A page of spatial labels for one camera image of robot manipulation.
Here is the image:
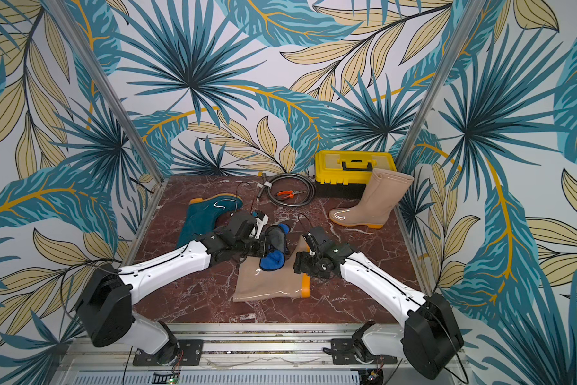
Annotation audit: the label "blue grey cloth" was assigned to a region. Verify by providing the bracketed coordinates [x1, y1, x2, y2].
[259, 224, 290, 272]

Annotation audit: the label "beige boot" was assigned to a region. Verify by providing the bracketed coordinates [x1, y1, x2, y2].
[232, 237, 311, 303]
[328, 168, 415, 229]

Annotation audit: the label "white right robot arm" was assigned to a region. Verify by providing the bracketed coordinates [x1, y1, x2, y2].
[294, 226, 464, 380]

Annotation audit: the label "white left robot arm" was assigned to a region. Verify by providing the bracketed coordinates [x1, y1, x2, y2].
[74, 211, 268, 365]

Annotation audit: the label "teal rubber boot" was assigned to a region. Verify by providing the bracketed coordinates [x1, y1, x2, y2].
[176, 193, 243, 248]

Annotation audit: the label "yellow black toolbox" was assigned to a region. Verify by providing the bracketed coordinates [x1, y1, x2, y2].
[315, 150, 397, 199]

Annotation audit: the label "coiled black cable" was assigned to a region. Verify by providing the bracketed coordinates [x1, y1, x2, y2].
[256, 172, 317, 208]

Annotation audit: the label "red handled pliers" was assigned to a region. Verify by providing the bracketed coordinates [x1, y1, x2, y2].
[275, 190, 303, 201]

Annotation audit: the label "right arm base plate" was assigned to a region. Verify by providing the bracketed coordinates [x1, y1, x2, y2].
[323, 338, 398, 365]

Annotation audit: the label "aluminium front rail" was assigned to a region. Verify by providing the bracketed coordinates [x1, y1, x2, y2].
[51, 321, 477, 385]

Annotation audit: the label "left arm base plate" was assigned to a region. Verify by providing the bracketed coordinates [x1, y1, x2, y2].
[133, 339, 203, 367]

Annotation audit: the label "left aluminium frame post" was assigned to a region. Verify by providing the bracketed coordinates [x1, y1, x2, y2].
[45, 0, 164, 184]

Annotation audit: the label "aluminium frame post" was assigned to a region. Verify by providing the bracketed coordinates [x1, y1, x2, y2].
[395, 1, 484, 170]
[45, 0, 164, 184]

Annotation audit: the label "right aluminium frame post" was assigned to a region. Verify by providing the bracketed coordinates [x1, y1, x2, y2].
[395, 1, 484, 170]

